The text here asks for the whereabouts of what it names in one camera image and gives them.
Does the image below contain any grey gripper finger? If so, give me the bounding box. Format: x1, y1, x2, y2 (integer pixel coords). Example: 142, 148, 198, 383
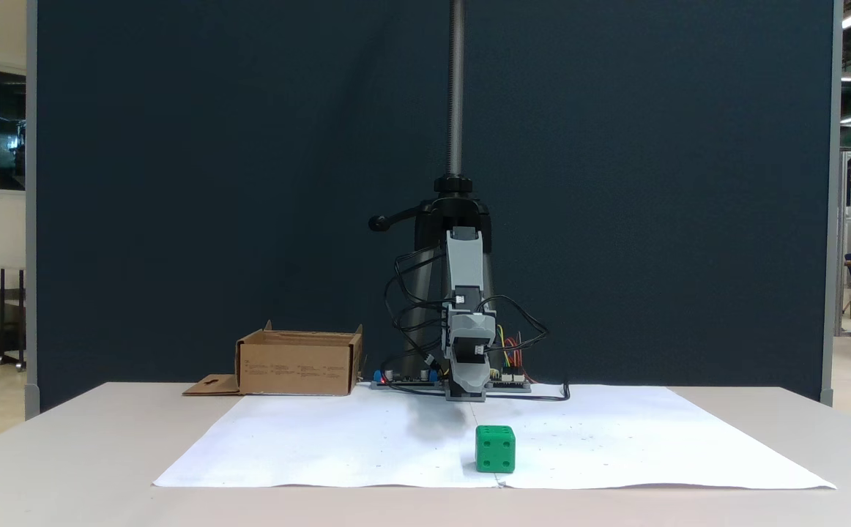
445, 358, 490, 401

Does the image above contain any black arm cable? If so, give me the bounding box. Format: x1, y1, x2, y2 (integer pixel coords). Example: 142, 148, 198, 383
384, 249, 447, 345
380, 322, 447, 383
480, 294, 549, 354

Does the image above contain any white framed window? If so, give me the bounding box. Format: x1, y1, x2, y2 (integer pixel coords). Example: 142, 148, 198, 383
0, 61, 28, 199

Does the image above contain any white paper sheet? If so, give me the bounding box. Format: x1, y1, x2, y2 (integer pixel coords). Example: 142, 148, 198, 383
469, 384, 836, 490
153, 386, 503, 489

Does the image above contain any black camera tripod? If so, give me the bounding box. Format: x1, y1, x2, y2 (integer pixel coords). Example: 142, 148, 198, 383
368, 0, 497, 385

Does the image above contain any green die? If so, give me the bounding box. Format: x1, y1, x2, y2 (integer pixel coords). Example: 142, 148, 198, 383
475, 425, 516, 474

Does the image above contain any black wheeled cart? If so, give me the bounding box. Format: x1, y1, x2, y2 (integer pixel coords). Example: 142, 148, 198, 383
0, 266, 27, 371

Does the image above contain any blue circuit board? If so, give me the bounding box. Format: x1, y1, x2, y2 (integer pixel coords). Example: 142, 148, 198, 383
370, 369, 442, 389

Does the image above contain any black cable on table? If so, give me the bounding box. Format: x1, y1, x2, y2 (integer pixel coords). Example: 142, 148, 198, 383
389, 380, 571, 403

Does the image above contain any brown cardboard box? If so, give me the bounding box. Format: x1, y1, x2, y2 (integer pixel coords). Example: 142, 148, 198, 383
182, 320, 364, 397

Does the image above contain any dark blue partition panel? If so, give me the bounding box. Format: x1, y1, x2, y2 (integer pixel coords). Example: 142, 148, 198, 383
25, 0, 844, 419

